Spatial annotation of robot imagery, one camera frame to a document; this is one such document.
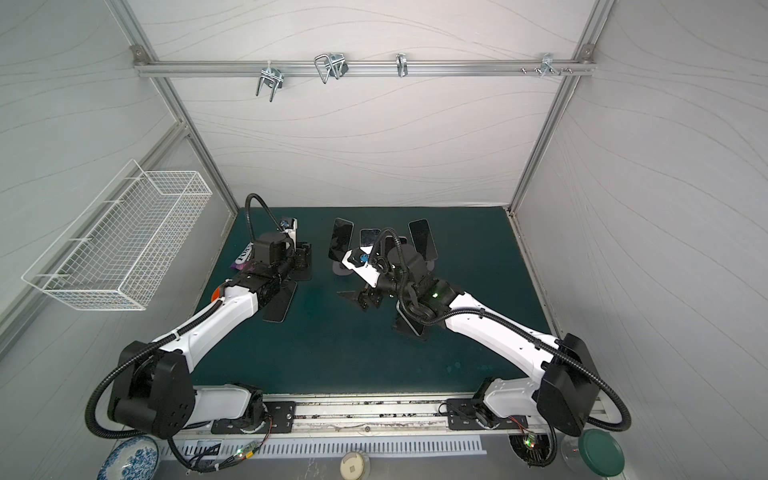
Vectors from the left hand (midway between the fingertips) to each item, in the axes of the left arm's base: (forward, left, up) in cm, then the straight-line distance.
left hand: (302, 238), depth 87 cm
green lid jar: (-48, -71, -8) cm, 87 cm away
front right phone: (-21, -34, -10) cm, 41 cm away
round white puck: (-52, -20, -8) cm, 56 cm away
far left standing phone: (+7, -10, -8) cm, 14 cm away
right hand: (-14, -18, +7) cm, 24 cm away
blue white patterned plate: (-52, +31, -17) cm, 63 cm away
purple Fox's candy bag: (+2, +25, -17) cm, 30 cm away
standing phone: (+7, -19, -7) cm, 21 cm away
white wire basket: (-17, +37, +13) cm, 42 cm away
